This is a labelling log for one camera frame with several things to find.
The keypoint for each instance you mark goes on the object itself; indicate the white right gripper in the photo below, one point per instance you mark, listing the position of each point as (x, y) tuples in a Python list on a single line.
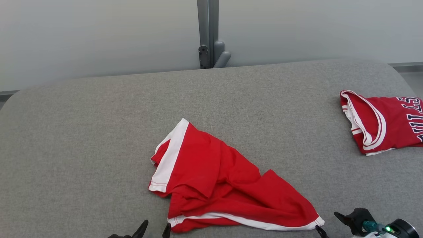
[(366, 235)]

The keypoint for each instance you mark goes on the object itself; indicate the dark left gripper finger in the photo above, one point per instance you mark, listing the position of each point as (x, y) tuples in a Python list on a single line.
[(142, 228), (167, 231)]

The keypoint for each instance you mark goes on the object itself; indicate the red shorts with white trim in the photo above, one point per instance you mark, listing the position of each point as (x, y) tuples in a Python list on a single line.
[(214, 172)]

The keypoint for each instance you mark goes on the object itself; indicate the red jersey with white sleeves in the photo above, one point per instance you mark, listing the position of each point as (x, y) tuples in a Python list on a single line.
[(393, 125)]

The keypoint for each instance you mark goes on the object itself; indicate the grey fabric sofa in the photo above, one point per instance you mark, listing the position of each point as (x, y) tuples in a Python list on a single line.
[(82, 138)]

